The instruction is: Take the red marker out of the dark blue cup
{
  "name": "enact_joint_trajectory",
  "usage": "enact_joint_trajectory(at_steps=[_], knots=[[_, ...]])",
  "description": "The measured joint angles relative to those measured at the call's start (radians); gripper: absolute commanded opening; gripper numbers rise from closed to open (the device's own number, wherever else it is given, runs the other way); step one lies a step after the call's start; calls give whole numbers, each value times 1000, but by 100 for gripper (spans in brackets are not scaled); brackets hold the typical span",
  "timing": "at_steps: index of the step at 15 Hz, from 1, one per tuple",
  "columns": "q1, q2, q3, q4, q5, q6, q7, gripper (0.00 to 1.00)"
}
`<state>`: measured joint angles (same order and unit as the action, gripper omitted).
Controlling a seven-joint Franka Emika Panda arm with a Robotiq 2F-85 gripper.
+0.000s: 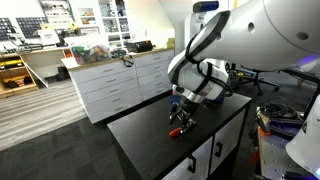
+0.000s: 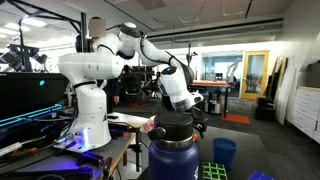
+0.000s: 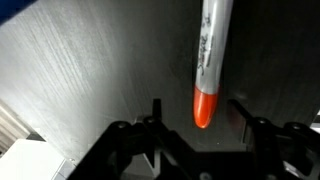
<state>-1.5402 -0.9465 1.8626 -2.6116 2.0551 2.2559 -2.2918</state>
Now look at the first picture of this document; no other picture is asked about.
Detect black table cabinet white doors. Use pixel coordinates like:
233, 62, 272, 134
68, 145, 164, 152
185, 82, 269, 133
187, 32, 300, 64
107, 93, 253, 180

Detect white wall shelving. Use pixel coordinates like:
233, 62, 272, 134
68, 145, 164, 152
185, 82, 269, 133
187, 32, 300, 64
39, 0, 132, 44

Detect wooden open shelf unit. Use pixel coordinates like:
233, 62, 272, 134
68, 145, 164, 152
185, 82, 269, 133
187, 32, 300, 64
0, 53, 38, 98

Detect black rack of bottles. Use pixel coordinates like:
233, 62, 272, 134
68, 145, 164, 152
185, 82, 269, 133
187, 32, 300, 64
0, 18, 14, 42

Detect black electronic device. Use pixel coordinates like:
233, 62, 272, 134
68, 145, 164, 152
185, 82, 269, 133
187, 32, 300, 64
125, 39, 154, 54

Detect clear plastic storage bin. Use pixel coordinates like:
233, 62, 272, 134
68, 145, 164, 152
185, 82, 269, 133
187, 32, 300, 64
70, 43, 112, 65

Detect black cable loop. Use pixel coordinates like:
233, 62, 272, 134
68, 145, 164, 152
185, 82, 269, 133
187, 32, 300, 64
120, 53, 135, 68

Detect dark wall pegboard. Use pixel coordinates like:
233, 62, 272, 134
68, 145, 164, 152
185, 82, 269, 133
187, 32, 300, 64
15, 16, 48, 39

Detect white stand with blue head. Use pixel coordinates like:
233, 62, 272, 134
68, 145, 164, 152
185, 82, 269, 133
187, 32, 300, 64
184, 0, 231, 48

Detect black cable coil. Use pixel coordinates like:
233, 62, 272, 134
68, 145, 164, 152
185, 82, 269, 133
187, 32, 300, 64
259, 97, 300, 121

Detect white drawer cabinet wood top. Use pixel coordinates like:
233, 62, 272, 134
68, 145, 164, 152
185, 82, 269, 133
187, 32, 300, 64
68, 48, 176, 125

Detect dark blue cup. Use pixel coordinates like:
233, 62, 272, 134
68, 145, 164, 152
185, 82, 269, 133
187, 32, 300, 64
168, 94, 183, 106

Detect grey robot mounting table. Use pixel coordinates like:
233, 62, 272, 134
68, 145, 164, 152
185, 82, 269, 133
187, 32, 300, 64
254, 109, 320, 180

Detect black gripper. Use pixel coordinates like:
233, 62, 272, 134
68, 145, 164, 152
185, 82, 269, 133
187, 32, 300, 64
168, 99, 201, 134

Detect black office chair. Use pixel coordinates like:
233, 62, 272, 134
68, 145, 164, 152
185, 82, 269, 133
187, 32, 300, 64
228, 62, 281, 97

